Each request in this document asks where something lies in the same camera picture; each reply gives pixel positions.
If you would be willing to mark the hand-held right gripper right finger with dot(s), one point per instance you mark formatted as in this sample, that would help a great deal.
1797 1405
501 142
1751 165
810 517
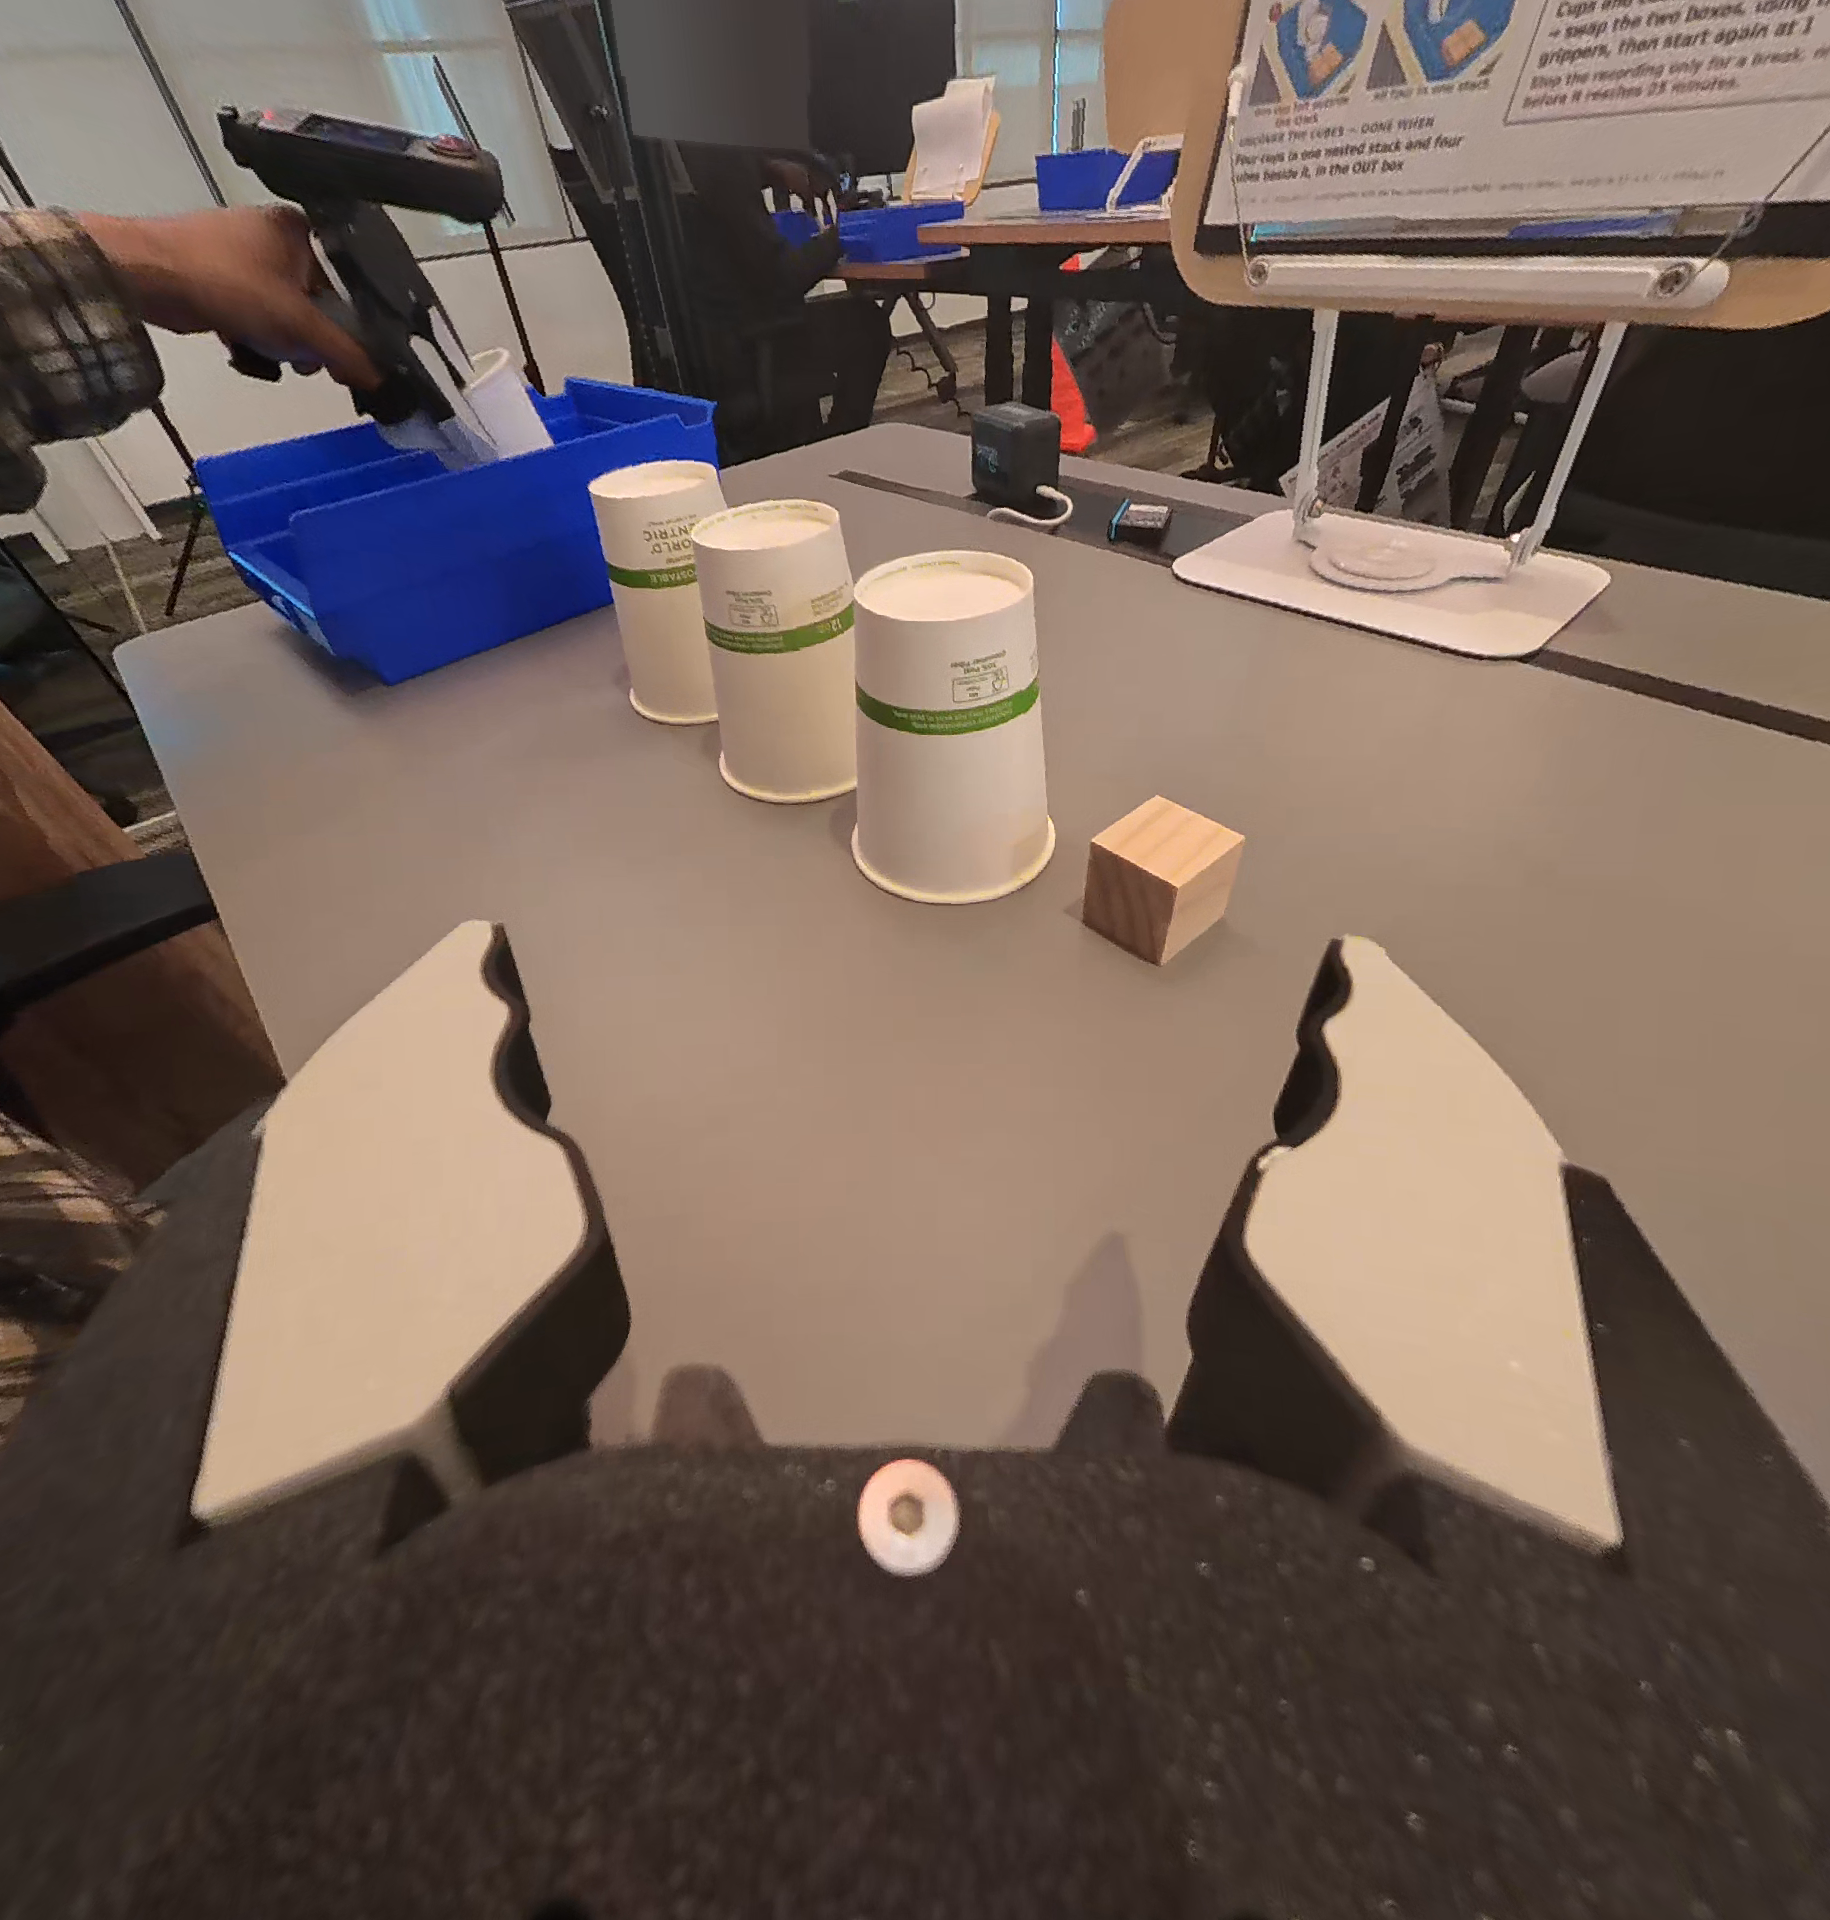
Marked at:
1441 1290

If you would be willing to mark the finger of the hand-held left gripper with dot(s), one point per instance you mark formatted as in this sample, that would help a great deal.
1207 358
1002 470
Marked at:
417 435
458 396

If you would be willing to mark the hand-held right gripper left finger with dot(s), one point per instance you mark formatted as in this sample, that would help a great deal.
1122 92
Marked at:
390 1261

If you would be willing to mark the white cup green band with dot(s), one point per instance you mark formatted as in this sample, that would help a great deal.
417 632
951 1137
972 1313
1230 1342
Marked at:
781 706
510 412
661 630
952 796

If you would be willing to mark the blue plastic bin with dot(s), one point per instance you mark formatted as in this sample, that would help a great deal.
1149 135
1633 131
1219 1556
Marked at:
435 570

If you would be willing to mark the wooden cube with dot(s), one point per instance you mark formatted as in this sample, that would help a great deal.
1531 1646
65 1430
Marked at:
1156 885

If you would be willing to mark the person's left forearm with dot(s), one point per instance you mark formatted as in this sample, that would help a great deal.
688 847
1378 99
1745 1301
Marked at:
31 345

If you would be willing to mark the person's left hand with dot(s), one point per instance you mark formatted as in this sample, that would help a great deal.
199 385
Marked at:
226 271

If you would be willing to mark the blue parts bin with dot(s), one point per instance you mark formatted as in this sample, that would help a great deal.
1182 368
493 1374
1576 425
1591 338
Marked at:
1087 180
870 231

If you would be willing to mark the black chair armrest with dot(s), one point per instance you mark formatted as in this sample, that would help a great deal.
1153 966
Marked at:
75 930

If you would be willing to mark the large black screen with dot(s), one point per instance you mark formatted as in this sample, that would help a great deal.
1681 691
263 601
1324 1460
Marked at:
877 60

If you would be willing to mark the stack of paper folders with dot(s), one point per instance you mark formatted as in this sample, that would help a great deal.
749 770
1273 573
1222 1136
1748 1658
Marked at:
948 142

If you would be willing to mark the black charger box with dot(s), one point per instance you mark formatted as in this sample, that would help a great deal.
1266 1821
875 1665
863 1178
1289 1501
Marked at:
1013 451

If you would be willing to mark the wooden office desk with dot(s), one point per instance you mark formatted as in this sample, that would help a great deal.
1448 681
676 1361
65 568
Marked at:
1035 231

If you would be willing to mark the orange traffic cone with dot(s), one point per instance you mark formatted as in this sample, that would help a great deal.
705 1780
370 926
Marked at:
1073 406

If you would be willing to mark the instruction sheet stand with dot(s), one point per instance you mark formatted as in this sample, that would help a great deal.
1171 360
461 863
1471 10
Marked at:
1455 601

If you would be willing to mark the small black blue device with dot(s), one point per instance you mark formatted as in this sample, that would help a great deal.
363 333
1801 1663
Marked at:
1141 520

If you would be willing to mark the white printed paper sheet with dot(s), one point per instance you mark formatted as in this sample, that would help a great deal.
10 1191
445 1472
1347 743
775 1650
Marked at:
1531 151

